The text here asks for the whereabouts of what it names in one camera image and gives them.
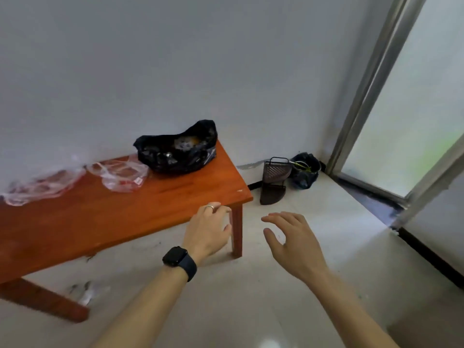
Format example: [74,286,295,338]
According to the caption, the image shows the person's right forearm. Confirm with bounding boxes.
[307,267,401,348]

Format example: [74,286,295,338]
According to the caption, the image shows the black plastic bag with contents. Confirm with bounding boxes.
[133,119,218,175]

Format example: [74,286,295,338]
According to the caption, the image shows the black smartwatch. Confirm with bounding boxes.
[162,246,198,283]

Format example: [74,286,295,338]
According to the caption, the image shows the clear plastic bag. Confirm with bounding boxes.
[0,166,87,207]
[86,154,150,193]

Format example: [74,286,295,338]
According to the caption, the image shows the person's right hand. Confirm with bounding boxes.
[261,212,329,284]

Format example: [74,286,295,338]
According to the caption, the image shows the metal framed glass door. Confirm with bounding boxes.
[325,0,464,229]

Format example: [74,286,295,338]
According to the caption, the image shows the person's left forearm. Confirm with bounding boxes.
[92,265,190,348]

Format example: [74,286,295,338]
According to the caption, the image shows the reddish brown wooden table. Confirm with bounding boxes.
[0,139,254,324]

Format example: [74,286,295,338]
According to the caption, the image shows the person's left hand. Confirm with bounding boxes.
[181,202,232,267]

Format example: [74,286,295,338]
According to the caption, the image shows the dark rubbish bag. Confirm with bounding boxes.
[290,152,326,190]

